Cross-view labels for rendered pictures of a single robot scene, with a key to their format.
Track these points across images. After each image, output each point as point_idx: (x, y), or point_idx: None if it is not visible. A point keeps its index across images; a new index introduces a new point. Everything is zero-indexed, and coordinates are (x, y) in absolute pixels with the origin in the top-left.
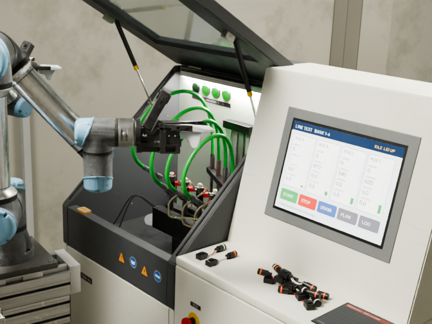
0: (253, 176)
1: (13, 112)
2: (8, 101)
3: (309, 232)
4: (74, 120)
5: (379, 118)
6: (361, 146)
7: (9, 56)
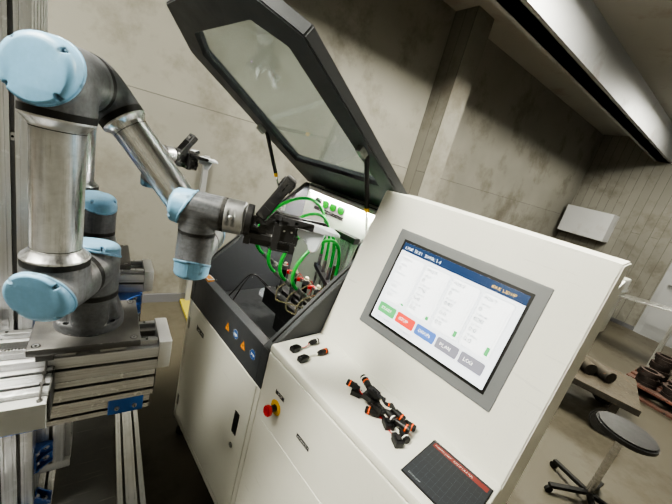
0: (355, 283)
1: None
2: None
3: (401, 350)
4: None
5: (502, 258)
6: (475, 282)
7: (91, 81)
